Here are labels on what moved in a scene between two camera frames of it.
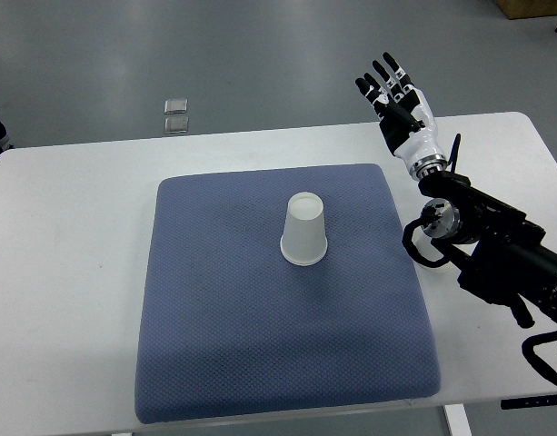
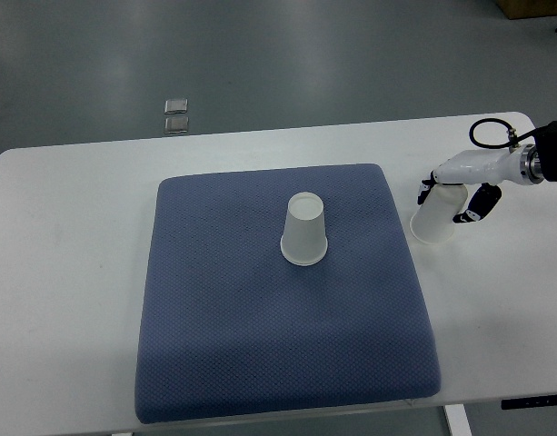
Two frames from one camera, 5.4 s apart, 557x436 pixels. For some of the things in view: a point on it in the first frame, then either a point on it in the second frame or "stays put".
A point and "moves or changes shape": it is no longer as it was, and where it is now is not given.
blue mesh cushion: (273, 290) stays put
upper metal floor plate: (175, 106) stays put
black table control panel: (534, 401) stays put
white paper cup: (446, 269) moves or changes shape
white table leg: (456, 420) stays put
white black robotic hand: (405, 120) to (522, 164)
